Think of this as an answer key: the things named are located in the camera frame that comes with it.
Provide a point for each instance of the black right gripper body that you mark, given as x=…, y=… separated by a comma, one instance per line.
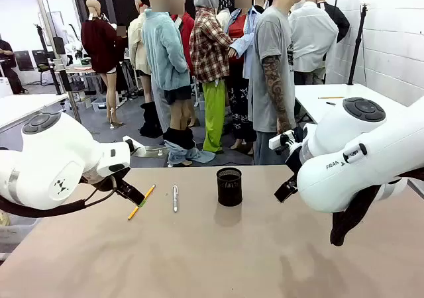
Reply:
x=295, y=160

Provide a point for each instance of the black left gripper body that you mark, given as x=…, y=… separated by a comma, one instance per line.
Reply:
x=102, y=180

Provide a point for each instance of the yellow pencil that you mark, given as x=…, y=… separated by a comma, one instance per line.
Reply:
x=134, y=212
x=331, y=97

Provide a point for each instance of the silver pen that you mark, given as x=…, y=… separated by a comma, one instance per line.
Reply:
x=175, y=198

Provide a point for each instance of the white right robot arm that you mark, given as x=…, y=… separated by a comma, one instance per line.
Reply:
x=348, y=178

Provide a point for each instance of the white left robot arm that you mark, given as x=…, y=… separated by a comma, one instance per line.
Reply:
x=49, y=152

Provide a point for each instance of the black mesh pen holder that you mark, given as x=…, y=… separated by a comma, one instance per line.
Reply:
x=229, y=192

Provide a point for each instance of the small black pen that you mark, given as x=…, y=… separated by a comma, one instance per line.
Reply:
x=330, y=103

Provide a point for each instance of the blue jeans pile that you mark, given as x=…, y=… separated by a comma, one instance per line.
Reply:
x=180, y=152

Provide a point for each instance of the black clothing pile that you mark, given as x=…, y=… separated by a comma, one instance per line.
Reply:
x=150, y=122

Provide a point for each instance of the yellow pencil on white table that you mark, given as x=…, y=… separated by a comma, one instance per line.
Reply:
x=331, y=97

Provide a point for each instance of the white table with pencil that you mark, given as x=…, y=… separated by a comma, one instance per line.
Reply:
x=348, y=92

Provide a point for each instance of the mannequin in grey T-shirt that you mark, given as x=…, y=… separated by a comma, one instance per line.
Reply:
x=270, y=63

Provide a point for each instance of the grey storage bin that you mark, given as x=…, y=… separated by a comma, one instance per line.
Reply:
x=15, y=235

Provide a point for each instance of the plain white table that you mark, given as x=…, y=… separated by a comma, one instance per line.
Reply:
x=23, y=107

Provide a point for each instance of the mannequin in blue open shirt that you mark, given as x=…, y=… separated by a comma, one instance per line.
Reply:
x=242, y=63

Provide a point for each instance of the mannequin in white shirt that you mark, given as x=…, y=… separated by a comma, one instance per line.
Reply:
x=313, y=36

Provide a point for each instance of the black tripod stand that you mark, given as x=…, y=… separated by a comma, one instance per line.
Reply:
x=357, y=46

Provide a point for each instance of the mannequin in maroon sweater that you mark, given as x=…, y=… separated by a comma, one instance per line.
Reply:
x=101, y=46

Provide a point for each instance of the mannequin in plaid hooded shirt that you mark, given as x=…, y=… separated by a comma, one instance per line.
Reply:
x=210, y=49

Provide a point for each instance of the mannequin in light blue fleece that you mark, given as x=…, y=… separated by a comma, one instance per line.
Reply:
x=164, y=53

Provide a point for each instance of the mannequin in cream jacket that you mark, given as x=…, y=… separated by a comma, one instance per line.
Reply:
x=136, y=43

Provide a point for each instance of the mannequin in black jacket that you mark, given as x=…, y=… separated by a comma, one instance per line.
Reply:
x=339, y=21

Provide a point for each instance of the person in dark clothes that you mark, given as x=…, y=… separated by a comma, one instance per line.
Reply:
x=8, y=63

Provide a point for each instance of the mannequin in red jacket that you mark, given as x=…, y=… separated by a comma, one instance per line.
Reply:
x=187, y=29

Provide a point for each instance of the mannequin with patterned headscarf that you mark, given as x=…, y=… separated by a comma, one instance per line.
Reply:
x=224, y=0

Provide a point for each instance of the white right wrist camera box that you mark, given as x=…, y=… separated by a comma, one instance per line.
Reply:
x=276, y=141

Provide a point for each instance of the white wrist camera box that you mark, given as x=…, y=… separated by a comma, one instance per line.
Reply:
x=137, y=149
x=276, y=141

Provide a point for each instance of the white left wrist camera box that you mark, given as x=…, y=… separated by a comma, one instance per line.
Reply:
x=137, y=149

